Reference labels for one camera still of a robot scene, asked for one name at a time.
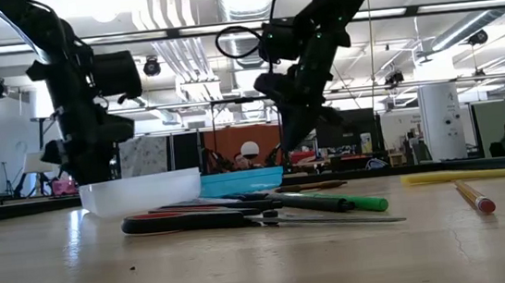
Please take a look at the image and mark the yellow pencil with red eraser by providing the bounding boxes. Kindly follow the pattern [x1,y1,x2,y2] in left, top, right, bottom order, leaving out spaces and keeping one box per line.
[453,177,499,219]

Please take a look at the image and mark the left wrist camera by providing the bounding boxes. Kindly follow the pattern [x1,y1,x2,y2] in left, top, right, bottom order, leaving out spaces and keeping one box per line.
[38,138,70,168]

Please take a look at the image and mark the black and red scissors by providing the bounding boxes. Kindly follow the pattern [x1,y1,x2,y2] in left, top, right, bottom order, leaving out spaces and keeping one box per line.
[119,185,408,250]

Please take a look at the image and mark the white ball lamp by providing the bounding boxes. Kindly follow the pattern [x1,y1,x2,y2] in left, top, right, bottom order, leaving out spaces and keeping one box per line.
[239,140,262,160]

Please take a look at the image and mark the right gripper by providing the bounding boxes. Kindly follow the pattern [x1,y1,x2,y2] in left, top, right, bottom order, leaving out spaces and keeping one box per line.
[273,47,345,155]

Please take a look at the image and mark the white lampshade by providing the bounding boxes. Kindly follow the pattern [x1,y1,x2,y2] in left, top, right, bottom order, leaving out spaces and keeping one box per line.
[20,149,59,177]

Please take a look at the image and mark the grey marbled panel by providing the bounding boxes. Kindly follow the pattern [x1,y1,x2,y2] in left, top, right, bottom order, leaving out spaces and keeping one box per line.
[117,134,172,179]

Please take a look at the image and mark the large black monitor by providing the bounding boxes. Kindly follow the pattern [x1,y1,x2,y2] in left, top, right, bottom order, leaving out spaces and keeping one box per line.
[318,106,381,159]

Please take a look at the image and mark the teal plastic box lid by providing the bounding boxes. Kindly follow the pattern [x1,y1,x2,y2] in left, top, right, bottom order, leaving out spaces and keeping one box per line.
[198,166,287,201]

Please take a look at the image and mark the white round pillar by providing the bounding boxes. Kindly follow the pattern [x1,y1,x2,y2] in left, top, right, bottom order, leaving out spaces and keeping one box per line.
[416,80,469,165]

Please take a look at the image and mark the lilac grey pen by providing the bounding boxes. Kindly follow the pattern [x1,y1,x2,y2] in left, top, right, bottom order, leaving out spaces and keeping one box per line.
[165,193,251,211]

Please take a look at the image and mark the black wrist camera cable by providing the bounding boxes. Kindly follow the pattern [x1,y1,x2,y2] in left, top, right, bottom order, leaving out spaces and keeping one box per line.
[211,0,340,63]

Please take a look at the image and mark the brown pen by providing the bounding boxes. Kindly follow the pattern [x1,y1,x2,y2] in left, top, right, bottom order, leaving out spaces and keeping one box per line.
[274,178,349,196]

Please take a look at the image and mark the orange partition panel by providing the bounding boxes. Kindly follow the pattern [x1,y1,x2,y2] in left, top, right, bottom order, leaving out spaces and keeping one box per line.
[202,122,285,175]

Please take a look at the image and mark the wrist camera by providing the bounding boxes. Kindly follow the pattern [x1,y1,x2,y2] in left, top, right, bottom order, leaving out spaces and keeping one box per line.
[38,138,70,168]
[252,68,299,109]

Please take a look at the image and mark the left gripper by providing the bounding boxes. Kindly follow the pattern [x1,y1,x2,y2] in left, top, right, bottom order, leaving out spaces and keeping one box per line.
[56,101,141,189]

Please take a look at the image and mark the long yellow stick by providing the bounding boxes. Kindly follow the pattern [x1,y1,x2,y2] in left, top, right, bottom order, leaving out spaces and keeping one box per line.
[400,166,505,190]

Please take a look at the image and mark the pink bag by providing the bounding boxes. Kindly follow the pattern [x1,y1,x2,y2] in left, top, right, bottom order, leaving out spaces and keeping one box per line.
[50,178,79,198]

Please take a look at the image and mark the thin black pen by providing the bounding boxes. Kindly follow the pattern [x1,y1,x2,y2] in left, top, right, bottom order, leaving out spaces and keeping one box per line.
[214,196,285,217]

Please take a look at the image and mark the thin black rig frame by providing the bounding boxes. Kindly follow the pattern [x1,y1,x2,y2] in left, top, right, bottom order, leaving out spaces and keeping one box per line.
[209,93,287,174]

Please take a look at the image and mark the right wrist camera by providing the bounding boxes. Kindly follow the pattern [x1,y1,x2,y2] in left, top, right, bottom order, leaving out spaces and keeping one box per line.
[252,68,299,109]

